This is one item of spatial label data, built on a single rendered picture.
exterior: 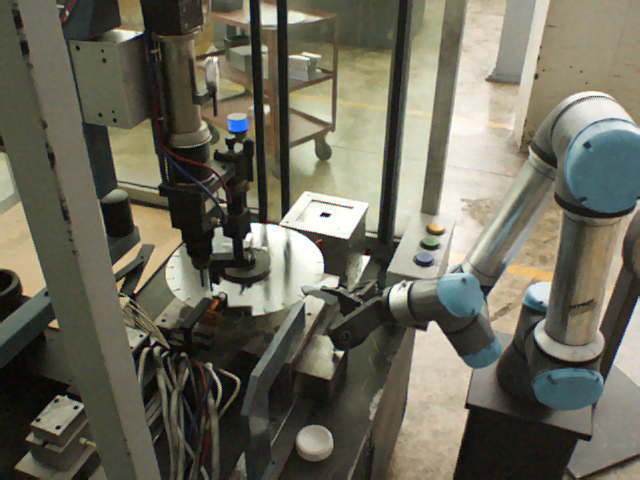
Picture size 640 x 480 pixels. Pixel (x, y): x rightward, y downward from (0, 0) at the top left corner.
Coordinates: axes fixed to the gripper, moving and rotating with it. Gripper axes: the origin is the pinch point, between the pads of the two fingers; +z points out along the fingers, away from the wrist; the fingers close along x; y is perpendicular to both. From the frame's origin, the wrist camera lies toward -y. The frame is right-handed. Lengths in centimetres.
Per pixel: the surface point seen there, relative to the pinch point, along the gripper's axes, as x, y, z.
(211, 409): 1.9, -30.7, -0.9
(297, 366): -6.1, -6.9, 3.1
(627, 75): -30, 327, 4
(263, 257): 14.5, 3.7, 9.2
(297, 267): 9.9, 5.9, 3.7
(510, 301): -78, 146, 38
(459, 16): 42, 50, -30
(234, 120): 43, 21, 17
